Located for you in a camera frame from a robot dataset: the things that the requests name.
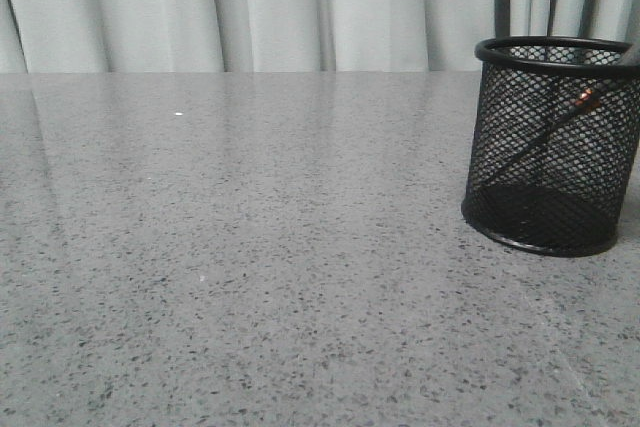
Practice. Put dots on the black mesh pen bucket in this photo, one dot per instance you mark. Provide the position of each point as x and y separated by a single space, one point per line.
564 198

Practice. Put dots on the grey pleated curtain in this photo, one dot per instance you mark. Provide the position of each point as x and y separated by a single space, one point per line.
39 36

